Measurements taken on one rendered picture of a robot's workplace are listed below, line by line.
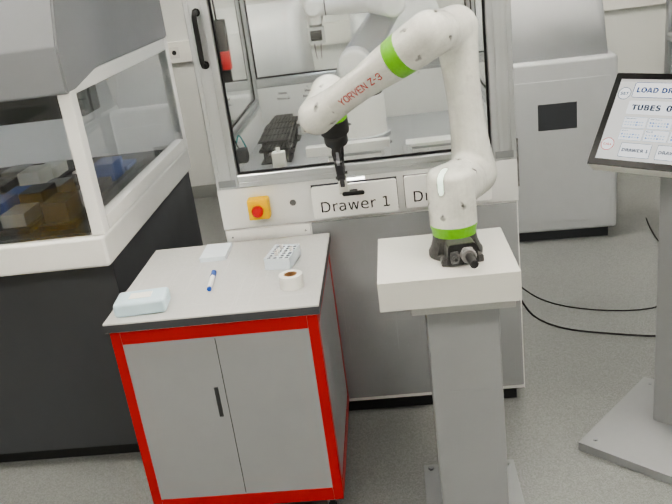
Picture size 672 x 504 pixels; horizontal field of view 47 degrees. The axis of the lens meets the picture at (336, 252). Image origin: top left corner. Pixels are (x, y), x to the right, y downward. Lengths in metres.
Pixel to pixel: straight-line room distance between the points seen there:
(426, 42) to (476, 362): 0.88
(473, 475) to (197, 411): 0.85
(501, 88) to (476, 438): 1.10
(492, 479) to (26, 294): 1.65
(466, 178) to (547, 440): 1.13
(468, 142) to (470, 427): 0.82
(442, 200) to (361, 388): 1.10
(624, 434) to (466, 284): 1.02
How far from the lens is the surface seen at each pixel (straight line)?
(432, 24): 2.00
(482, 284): 2.01
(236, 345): 2.22
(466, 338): 2.17
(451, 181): 2.04
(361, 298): 2.77
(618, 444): 2.78
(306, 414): 2.31
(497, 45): 2.56
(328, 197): 2.60
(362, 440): 2.88
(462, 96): 2.17
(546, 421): 2.93
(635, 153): 2.44
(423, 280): 2.00
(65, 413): 3.02
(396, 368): 2.90
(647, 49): 6.05
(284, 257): 2.39
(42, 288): 2.79
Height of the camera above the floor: 1.65
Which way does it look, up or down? 21 degrees down
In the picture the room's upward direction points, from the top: 8 degrees counter-clockwise
